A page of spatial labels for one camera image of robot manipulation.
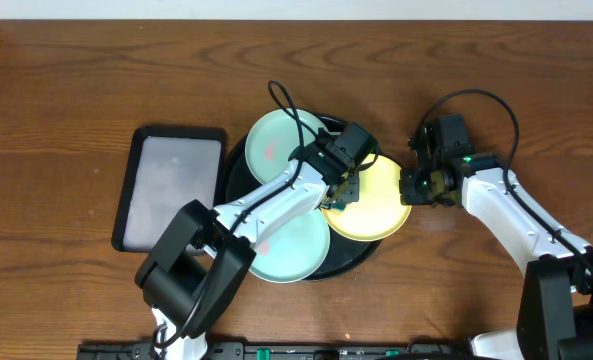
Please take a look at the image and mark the green yellow sponge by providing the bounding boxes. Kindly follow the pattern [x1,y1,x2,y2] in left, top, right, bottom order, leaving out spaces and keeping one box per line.
[320,198,351,211]

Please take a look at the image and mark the yellow plate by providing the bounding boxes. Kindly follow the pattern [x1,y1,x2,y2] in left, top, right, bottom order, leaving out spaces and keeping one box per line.
[322,155,412,242]

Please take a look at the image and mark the mint green plate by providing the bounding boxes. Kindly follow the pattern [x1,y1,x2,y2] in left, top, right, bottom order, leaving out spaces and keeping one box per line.
[249,210,330,283]
[245,109,300,184]

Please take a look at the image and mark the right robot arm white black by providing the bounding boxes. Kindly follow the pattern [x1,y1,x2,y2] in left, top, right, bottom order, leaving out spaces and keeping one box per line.
[400,154,593,359]

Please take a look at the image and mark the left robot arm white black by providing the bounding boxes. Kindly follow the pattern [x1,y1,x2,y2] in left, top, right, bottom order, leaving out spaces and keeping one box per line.
[135,138,373,354]

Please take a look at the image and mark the rectangular black grey tray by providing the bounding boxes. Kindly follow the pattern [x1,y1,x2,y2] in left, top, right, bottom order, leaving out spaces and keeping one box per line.
[111,125,227,253]

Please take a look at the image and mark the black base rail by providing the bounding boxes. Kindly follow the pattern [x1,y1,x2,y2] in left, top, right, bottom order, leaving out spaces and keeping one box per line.
[76,338,473,360]

